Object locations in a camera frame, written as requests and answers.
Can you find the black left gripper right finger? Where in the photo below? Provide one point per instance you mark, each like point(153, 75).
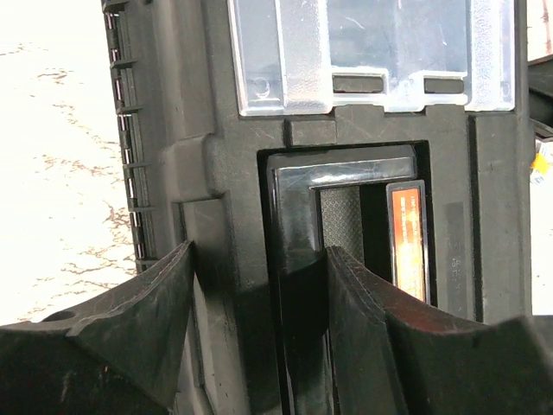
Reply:
point(394, 354)

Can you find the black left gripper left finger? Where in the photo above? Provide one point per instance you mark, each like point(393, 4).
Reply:
point(117, 353)

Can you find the black plastic toolbox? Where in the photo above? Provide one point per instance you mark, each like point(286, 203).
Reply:
point(266, 131)

